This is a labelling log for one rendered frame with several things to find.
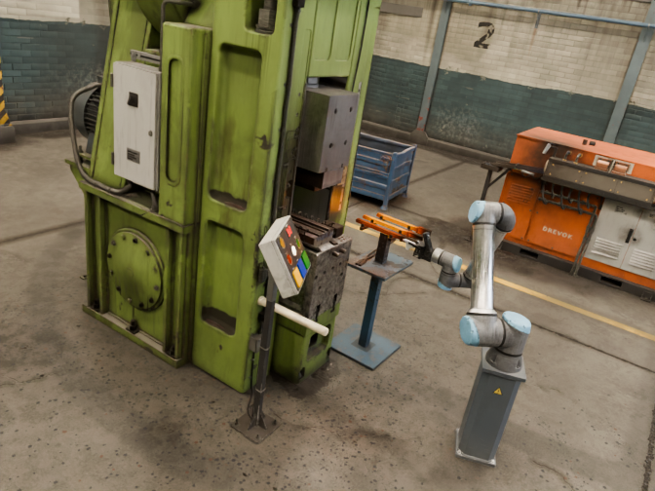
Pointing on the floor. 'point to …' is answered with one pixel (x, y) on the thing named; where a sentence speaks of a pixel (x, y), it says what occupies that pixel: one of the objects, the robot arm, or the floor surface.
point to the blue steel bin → (382, 168)
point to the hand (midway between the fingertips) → (405, 239)
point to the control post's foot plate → (255, 427)
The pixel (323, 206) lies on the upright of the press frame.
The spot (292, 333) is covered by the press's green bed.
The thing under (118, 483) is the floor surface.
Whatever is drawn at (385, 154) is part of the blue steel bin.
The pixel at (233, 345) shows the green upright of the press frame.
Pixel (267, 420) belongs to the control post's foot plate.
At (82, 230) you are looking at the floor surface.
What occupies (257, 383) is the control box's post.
